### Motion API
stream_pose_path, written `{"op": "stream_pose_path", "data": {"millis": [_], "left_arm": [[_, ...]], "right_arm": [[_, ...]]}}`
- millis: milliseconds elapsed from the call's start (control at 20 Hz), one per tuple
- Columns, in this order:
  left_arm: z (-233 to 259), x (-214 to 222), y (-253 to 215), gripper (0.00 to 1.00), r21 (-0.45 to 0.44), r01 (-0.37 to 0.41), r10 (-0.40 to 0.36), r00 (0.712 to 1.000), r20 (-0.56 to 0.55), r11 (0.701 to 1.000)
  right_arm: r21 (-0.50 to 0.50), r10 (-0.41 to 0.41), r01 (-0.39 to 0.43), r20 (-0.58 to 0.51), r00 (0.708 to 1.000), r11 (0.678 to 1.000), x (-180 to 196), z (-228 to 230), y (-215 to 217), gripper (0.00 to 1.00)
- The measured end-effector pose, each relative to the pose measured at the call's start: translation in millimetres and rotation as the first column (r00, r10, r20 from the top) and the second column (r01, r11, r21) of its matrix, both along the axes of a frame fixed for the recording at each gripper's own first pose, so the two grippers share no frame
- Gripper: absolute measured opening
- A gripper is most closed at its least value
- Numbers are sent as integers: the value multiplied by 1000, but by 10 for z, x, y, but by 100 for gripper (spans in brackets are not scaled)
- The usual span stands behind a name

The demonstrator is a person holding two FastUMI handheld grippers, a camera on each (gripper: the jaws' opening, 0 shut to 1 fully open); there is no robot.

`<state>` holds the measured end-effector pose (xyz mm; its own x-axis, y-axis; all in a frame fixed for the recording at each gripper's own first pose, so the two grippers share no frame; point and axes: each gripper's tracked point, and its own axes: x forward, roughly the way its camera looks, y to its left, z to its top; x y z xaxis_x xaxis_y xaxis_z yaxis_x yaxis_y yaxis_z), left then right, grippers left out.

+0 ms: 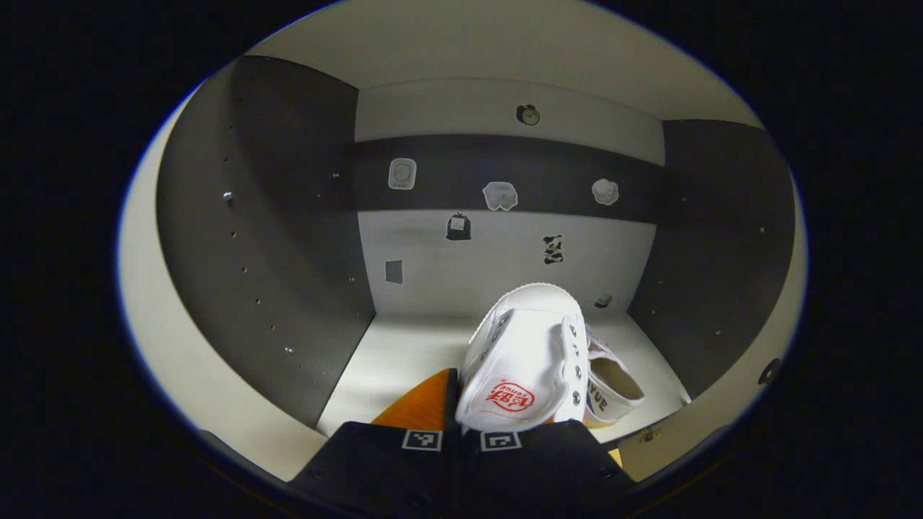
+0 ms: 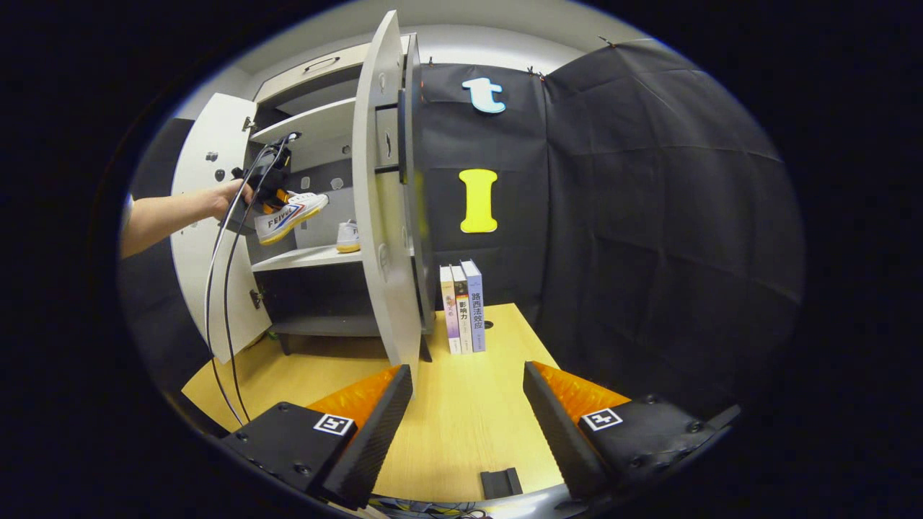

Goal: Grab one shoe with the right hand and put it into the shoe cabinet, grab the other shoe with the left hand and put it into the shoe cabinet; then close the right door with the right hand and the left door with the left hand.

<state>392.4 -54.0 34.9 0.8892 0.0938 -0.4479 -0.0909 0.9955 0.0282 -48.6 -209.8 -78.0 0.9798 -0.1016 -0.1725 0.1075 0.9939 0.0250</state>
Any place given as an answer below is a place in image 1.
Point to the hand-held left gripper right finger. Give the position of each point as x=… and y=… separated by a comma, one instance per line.
x=533, y=468

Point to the white shoe cabinet door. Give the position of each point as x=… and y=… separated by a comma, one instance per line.
x=728, y=404
x=180, y=346

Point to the white canvas shoe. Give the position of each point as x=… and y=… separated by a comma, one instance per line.
x=523, y=360
x=616, y=393

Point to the white shoe cabinet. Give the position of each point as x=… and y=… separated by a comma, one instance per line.
x=505, y=259

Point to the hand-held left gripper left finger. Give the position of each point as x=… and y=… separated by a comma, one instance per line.
x=389, y=468

